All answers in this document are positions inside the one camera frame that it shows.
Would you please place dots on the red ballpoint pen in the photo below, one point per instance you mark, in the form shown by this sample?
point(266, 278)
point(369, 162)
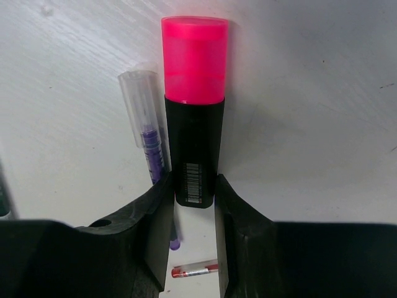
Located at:
point(195, 269)

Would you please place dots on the purple gel pen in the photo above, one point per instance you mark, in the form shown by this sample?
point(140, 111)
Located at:
point(140, 94)

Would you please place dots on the black pink highlighter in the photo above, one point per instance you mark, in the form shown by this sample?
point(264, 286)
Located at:
point(194, 55)

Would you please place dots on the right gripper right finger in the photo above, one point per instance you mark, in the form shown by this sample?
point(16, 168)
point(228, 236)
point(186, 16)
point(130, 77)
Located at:
point(258, 257)

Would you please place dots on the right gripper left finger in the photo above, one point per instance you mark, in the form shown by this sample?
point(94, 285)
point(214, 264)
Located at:
point(123, 254)

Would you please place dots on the black green highlighter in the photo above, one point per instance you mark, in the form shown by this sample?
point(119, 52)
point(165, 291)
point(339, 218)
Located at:
point(7, 209)

